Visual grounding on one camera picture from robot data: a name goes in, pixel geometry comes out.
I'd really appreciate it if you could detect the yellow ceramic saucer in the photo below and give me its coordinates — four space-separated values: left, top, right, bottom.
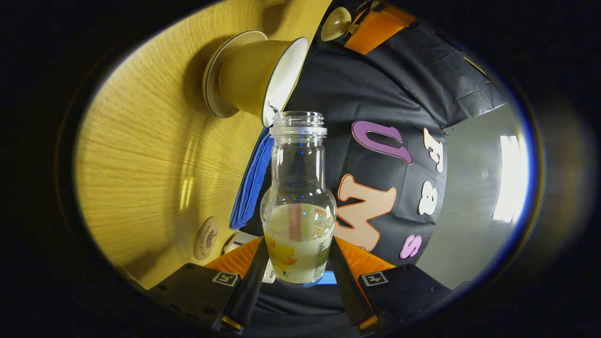
202 31 268 118

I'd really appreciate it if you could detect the yellow ceramic teacup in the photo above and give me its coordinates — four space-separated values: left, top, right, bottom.
217 38 309 128

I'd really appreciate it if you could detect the folded blue towel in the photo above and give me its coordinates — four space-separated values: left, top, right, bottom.
229 128 275 230

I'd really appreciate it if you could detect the round wooden coaster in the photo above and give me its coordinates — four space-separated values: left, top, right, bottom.
193 216 219 261

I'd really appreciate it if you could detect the ceiling light panel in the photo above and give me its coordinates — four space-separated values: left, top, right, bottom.
492 135 523 223

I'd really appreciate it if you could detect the clear glass water bottle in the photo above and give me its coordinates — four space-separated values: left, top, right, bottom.
260 111 338 287

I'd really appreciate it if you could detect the yellow teacup lid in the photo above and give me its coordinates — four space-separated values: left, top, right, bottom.
321 7 352 42

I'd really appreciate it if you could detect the white toaster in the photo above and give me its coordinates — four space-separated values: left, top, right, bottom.
222 230 277 284

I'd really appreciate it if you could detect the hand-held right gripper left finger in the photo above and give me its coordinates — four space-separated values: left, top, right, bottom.
146 235 269 335

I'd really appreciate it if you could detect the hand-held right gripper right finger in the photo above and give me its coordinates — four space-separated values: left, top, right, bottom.
329 236 454 335

